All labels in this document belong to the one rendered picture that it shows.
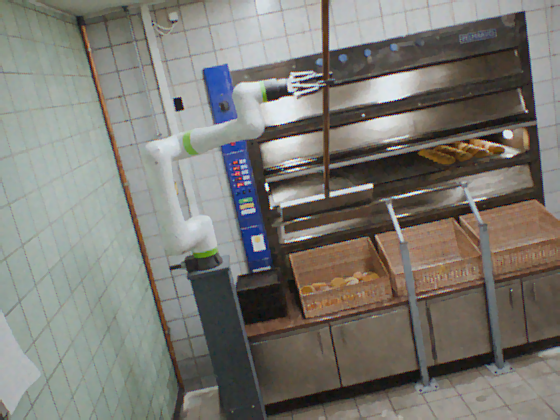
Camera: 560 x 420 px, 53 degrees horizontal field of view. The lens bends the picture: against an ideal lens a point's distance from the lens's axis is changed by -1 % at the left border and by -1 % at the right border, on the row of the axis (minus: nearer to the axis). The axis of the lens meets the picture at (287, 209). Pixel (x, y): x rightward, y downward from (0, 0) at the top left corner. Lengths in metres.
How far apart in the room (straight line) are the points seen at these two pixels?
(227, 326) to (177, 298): 1.17
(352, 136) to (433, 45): 0.78
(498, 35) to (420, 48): 0.52
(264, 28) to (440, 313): 2.06
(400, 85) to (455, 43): 0.45
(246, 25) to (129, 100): 0.87
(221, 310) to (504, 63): 2.45
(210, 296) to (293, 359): 0.94
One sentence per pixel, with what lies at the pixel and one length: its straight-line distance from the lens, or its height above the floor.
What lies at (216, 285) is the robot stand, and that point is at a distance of 2.76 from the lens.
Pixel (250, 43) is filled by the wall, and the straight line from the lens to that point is 3.68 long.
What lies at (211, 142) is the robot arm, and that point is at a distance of 2.53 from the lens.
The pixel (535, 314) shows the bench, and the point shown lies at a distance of 3.88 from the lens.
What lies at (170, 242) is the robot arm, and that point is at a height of 1.40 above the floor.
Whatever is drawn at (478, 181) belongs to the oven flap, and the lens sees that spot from 4.08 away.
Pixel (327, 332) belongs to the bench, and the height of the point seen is 0.49.
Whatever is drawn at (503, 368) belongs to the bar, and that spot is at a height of 0.01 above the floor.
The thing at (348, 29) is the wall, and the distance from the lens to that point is 3.75.
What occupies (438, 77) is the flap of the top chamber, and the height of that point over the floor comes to 1.80.
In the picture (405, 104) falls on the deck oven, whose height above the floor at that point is 1.67.
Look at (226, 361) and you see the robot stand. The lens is 2.92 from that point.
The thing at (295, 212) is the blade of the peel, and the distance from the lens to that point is 3.37.
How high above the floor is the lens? 2.03
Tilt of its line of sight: 13 degrees down
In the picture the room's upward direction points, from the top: 12 degrees counter-clockwise
